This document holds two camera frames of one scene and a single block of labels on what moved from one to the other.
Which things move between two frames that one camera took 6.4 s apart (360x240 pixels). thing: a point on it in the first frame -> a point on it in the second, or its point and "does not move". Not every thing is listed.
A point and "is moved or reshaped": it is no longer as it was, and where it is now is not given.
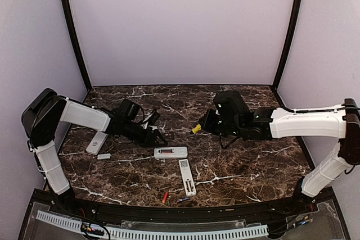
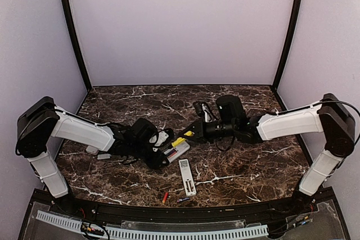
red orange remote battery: [166, 151] -> [172, 155]
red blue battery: [165, 197] does not move
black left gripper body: [142, 139] -> [155, 162]
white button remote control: [187, 177] does not move
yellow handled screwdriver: [197, 128] is moved or reshaped
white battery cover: [104, 156] does not move
